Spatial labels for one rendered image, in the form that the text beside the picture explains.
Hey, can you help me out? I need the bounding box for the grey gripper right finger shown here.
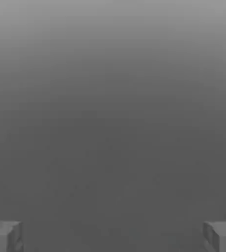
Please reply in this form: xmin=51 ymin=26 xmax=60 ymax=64
xmin=202 ymin=220 xmax=226 ymax=252

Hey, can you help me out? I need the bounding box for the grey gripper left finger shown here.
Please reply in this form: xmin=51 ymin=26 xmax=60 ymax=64
xmin=0 ymin=220 xmax=25 ymax=252

